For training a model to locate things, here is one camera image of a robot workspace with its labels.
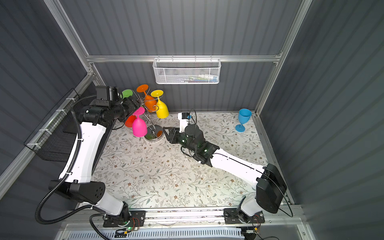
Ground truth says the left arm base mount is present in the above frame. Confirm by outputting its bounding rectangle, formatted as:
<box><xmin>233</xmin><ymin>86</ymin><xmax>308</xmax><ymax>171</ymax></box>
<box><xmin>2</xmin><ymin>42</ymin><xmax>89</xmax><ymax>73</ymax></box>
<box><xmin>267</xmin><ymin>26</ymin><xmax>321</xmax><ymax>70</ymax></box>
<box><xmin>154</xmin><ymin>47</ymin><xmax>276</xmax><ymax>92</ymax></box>
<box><xmin>103</xmin><ymin>208</ymin><xmax>147</xmax><ymax>228</ymax></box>

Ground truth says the black corrugated cable conduit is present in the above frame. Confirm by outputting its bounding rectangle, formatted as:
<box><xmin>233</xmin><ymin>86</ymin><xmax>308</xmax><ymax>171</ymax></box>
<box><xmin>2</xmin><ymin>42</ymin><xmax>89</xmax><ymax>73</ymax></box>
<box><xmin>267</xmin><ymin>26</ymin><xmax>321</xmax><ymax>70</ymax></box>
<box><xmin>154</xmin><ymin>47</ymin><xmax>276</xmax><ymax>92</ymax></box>
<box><xmin>34</xmin><ymin>109</ymin><xmax>112</xmax><ymax>240</ymax></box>

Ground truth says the orange wine glass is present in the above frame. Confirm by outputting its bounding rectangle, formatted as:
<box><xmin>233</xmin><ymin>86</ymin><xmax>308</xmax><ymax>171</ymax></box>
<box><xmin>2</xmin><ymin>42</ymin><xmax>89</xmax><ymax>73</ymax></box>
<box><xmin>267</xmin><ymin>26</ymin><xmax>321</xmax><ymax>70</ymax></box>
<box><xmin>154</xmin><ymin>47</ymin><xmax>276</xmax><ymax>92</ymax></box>
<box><xmin>137</xmin><ymin>84</ymin><xmax>157</xmax><ymax>113</ymax></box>

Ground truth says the black wire basket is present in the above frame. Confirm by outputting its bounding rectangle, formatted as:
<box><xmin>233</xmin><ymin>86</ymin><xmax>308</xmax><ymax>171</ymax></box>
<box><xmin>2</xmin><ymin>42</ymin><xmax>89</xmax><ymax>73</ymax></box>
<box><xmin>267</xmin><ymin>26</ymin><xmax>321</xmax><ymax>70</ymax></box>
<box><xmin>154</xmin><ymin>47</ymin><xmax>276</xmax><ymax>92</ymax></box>
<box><xmin>24</xmin><ymin>86</ymin><xmax>96</xmax><ymax>163</ymax></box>

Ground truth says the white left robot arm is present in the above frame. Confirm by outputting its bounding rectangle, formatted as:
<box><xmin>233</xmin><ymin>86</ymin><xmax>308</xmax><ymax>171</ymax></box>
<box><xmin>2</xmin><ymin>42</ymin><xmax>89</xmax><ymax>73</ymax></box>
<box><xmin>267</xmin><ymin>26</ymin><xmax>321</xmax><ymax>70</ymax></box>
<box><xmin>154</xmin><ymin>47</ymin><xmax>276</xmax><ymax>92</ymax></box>
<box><xmin>35</xmin><ymin>97</ymin><xmax>140</xmax><ymax>224</ymax></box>

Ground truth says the chrome wine glass rack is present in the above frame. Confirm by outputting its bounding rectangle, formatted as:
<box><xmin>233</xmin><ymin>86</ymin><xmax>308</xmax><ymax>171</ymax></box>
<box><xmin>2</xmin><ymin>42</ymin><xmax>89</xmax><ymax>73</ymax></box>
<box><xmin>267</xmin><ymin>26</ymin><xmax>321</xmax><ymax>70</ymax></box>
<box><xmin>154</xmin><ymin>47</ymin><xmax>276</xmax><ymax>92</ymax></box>
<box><xmin>137</xmin><ymin>90</ymin><xmax>164</xmax><ymax>142</ymax></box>

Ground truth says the red wine glass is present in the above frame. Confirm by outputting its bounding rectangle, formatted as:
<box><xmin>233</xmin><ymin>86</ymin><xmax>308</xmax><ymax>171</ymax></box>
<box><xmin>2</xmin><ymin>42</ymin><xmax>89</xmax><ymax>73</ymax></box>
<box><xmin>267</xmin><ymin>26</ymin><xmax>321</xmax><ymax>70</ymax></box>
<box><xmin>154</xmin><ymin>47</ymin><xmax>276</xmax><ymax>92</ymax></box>
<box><xmin>125</xmin><ymin>115</ymin><xmax>137</xmax><ymax>128</ymax></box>

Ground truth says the yellow wine glass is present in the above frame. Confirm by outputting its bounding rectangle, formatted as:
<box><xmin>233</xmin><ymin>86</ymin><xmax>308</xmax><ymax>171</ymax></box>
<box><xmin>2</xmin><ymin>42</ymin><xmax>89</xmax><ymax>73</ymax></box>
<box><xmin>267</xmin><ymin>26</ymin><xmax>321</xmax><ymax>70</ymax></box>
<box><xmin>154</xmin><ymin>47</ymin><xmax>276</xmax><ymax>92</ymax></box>
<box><xmin>151</xmin><ymin>90</ymin><xmax>169</xmax><ymax>119</ymax></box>

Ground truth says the pink wine glass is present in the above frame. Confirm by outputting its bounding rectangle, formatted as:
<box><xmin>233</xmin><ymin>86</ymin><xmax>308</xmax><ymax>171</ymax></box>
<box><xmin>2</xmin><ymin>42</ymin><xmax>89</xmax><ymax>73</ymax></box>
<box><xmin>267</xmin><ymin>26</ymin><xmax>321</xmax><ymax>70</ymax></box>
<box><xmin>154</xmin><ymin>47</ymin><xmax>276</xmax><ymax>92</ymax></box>
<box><xmin>132</xmin><ymin>107</ymin><xmax>148</xmax><ymax>138</ymax></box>

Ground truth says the white vented panel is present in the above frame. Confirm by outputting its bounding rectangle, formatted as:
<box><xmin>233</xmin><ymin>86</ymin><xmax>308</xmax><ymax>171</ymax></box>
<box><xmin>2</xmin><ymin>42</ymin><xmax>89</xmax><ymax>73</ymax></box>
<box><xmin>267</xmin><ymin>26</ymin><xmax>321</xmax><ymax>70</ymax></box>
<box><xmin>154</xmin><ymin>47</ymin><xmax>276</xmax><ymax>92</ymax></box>
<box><xmin>67</xmin><ymin>227</ymin><xmax>245</xmax><ymax>240</ymax></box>

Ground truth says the white wire mesh basket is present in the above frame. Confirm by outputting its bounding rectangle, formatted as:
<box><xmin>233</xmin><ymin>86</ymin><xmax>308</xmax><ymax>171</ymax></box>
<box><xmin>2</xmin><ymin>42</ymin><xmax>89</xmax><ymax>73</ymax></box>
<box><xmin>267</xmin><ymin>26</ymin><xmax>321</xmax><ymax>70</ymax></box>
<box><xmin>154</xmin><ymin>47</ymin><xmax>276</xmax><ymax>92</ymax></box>
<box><xmin>153</xmin><ymin>58</ymin><xmax>222</xmax><ymax>85</ymax></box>

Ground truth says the green wine glass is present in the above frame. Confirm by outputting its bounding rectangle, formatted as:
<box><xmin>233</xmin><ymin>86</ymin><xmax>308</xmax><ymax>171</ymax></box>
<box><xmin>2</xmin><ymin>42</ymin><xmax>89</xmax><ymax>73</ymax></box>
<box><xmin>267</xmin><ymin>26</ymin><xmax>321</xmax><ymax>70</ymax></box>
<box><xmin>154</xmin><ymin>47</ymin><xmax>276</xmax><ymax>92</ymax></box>
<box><xmin>121</xmin><ymin>89</ymin><xmax>134</xmax><ymax>99</ymax></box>

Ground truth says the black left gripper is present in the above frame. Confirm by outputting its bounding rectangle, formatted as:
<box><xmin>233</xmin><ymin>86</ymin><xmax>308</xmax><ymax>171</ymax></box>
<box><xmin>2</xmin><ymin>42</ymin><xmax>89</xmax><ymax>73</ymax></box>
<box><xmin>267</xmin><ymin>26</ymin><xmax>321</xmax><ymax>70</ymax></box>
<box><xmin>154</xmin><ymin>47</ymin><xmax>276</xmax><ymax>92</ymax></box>
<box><xmin>111</xmin><ymin>95</ymin><xmax>140</xmax><ymax>122</ymax></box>

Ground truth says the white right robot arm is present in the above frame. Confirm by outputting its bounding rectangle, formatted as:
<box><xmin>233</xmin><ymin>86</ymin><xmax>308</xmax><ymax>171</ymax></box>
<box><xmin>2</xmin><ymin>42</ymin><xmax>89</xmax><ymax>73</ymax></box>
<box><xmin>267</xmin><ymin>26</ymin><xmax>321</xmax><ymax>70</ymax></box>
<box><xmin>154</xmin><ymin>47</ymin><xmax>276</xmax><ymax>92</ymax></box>
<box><xmin>163</xmin><ymin>124</ymin><xmax>287</xmax><ymax>223</ymax></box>

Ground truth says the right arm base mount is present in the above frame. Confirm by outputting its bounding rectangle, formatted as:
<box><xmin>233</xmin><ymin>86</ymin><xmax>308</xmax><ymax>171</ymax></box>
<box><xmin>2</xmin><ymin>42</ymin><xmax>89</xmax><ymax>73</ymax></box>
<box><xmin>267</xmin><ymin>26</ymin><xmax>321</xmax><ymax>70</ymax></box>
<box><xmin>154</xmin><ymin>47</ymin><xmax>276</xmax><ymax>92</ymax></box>
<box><xmin>223</xmin><ymin>208</ymin><xmax>265</xmax><ymax>225</ymax></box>

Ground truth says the blue wine glass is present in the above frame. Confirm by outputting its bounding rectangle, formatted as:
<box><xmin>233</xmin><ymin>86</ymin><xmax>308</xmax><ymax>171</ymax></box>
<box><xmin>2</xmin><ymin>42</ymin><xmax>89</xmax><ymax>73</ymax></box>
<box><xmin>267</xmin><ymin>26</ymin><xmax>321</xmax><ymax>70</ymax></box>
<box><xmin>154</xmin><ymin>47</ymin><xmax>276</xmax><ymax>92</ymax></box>
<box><xmin>235</xmin><ymin>109</ymin><xmax>252</xmax><ymax>133</ymax></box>

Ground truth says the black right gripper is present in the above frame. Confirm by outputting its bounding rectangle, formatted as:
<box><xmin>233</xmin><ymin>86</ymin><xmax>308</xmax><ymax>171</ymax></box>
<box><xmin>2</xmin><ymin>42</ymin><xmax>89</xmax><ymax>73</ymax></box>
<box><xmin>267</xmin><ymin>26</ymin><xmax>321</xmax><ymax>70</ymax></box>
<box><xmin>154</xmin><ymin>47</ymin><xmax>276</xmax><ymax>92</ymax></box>
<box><xmin>163</xmin><ymin>126</ymin><xmax>198</xmax><ymax>155</ymax></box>

